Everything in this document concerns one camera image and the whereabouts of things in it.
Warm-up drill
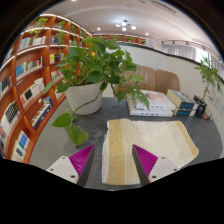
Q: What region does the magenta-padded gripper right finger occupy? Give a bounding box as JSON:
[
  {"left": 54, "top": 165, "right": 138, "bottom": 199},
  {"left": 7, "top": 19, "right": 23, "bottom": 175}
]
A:
[{"left": 131, "top": 143, "right": 180, "bottom": 187}]

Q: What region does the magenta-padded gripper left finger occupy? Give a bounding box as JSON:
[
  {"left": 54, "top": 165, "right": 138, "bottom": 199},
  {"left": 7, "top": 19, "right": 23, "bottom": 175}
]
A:
[{"left": 45, "top": 144, "right": 96, "bottom": 188}]

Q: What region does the cream and yellow striped towel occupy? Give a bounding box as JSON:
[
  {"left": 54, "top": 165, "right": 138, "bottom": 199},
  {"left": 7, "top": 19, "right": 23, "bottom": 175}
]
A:
[{"left": 101, "top": 118, "right": 200, "bottom": 186}]

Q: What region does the white thick book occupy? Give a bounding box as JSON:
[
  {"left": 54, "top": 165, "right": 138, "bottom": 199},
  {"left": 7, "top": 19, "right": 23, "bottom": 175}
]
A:
[{"left": 126, "top": 99, "right": 175, "bottom": 118}]

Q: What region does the dark blue thick book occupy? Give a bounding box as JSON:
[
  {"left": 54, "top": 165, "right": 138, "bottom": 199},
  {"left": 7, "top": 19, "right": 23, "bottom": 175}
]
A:
[{"left": 173, "top": 107, "right": 198, "bottom": 118}]

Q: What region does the white book with face cover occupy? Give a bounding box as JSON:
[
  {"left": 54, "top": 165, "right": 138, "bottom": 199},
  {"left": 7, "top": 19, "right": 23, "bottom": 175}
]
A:
[{"left": 134, "top": 89, "right": 177, "bottom": 111}]

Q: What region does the beige book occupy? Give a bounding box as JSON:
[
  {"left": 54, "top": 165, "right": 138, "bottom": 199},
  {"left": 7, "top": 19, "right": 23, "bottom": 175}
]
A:
[{"left": 203, "top": 111, "right": 214, "bottom": 121}]

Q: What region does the small tree in black pot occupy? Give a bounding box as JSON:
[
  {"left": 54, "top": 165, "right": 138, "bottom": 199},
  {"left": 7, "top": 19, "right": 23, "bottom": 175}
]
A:
[{"left": 193, "top": 57, "right": 224, "bottom": 118}]

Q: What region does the pothos plant in white pot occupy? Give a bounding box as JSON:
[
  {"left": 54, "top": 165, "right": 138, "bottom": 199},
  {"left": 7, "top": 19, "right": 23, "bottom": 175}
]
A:
[{"left": 43, "top": 35, "right": 150, "bottom": 148}]

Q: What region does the tan padded chair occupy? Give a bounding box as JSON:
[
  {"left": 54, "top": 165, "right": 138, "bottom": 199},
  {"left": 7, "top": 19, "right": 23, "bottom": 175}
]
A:
[
  {"left": 114, "top": 65, "right": 157, "bottom": 98},
  {"left": 155, "top": 68, "right": 180, "bottom": 95}
]

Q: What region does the white black-framed partition panel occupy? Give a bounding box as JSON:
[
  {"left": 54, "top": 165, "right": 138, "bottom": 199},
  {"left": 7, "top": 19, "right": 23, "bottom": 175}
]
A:
[{"left": 114, "top": 43, "right": 224, "bottom": 158}]

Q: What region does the orange wooden bookshelf unit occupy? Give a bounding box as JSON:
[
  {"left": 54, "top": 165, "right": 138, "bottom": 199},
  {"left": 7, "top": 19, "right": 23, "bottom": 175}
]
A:
[{"left": 0, "top": 13, "right": 149, "bottom": 164}]

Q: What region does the white curtain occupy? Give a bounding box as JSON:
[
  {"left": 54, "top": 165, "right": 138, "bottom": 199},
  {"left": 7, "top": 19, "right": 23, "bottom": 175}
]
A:
[{"left": 161, "top": 43, "right": 224, "bottom": 73}]

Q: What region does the white framed sign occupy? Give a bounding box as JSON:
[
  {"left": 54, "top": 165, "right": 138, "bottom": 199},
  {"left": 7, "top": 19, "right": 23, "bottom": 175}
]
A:
[{"left": 145, "top": 37, "right": 155, "bottom": 48}]

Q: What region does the ceiling light cluster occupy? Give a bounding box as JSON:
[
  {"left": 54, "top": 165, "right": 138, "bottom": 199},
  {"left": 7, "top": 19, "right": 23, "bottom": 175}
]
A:
[{"left": 114, "top": 19, "right": 138, "bottom": 33}]

